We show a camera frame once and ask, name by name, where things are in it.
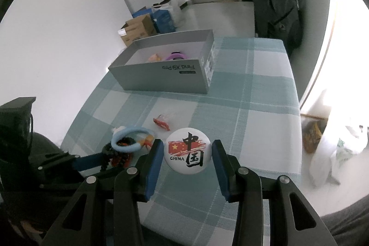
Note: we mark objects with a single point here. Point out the small red hair clip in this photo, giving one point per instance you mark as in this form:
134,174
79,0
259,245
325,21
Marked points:
160,121

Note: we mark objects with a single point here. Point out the brown cardboard box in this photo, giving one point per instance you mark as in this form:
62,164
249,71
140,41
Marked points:
138,28

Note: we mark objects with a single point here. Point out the white plastic bag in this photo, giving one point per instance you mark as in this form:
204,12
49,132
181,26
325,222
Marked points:
340,153

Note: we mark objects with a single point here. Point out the teal checked tablecloth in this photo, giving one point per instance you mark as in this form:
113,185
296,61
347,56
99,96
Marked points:
259,125

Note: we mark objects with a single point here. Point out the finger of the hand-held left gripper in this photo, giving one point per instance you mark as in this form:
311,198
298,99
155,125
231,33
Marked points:
89,161

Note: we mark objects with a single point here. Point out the person's grey trouser leg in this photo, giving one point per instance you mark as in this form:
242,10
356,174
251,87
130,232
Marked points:
351,225

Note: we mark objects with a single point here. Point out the grey cardboard box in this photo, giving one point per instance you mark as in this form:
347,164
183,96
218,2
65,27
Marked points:
161,77

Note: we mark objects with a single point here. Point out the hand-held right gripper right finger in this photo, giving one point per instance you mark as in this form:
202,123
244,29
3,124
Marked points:
220,172

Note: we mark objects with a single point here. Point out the blue carton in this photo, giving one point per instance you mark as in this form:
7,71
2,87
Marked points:
164,21

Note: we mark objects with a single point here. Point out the brown paper bag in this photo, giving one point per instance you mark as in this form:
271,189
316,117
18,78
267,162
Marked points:
312,136

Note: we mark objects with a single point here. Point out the round white pin badge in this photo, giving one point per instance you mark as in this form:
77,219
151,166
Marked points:
178,168

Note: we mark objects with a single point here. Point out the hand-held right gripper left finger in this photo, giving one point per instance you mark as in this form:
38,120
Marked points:
151,169

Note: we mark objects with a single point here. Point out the blue bag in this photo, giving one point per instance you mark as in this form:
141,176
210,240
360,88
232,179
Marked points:
141,13

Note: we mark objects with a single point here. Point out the small pink hair accessory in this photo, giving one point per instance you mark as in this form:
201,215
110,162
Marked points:
154,58

